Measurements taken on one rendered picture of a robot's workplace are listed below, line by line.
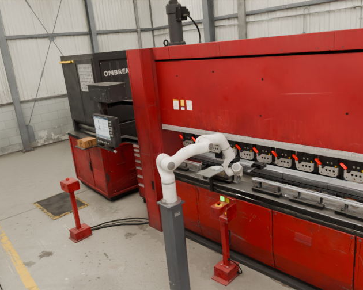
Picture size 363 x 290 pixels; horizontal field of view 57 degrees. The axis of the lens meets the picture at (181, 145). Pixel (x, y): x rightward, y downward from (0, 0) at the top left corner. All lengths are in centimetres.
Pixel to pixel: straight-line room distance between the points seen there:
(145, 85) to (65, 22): 638
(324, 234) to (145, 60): 253
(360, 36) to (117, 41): 867
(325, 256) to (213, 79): 189
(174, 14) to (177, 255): 246
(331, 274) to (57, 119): 820
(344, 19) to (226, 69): 422
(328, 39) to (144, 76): 203
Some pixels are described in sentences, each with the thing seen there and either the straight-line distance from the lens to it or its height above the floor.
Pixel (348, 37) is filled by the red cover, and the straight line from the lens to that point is 273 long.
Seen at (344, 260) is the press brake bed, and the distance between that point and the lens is 316.
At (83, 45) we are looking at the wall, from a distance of 1019.
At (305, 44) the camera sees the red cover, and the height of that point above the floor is 222.
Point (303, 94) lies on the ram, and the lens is 291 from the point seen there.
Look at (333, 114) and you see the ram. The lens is 284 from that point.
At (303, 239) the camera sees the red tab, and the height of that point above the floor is 58.
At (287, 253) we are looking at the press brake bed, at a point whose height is 37.
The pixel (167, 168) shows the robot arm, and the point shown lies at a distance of 275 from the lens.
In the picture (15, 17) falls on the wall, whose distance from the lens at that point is 972.
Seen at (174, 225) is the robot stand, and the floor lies 82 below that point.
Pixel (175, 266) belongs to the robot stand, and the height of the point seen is 41.
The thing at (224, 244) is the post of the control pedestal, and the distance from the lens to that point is 351.
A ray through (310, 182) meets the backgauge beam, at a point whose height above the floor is 95.
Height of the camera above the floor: 231
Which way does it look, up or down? 17 degrees down
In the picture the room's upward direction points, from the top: 5 degrees counter-clockwise
